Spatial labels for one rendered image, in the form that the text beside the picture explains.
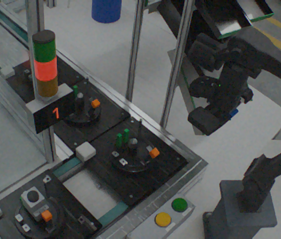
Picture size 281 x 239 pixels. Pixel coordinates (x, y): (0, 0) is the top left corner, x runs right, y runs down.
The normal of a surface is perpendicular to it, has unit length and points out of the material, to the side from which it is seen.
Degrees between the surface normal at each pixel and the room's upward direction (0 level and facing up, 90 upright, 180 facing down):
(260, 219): 0
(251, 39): 11
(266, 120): 0
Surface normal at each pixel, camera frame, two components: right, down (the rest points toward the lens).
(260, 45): 0.25, -0.57
